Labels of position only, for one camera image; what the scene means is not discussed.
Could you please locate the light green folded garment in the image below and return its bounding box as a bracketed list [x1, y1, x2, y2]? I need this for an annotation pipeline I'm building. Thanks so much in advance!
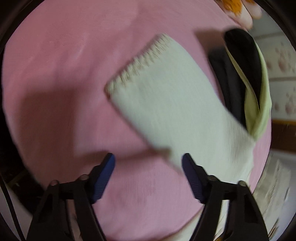
[226, 45, 272, 141]

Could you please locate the floral sliding wardrobe door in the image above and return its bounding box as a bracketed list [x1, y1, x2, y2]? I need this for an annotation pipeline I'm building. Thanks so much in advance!
[250, 13, 295, 121]

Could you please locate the black folded garment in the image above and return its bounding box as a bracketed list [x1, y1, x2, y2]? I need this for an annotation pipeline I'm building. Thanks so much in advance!
[208, 29, 262, 127]

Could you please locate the beige ruffled cover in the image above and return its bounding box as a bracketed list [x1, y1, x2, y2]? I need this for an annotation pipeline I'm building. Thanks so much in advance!
[217, 153, 292, 240]

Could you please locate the white fuzzy cardigan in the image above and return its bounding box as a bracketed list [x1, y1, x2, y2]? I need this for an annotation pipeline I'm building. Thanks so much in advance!
[105, 34, 255, 183]

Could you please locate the pink bed blanket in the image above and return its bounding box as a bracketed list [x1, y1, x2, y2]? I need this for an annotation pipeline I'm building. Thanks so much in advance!
[1, 0, 273, 241]

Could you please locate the black cable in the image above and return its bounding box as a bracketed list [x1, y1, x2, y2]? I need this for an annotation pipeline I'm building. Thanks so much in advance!
[0, 178, 26, 241]

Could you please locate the bear print quilt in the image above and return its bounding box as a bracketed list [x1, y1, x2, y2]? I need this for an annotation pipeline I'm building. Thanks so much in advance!
[215, 0, 262, 30]

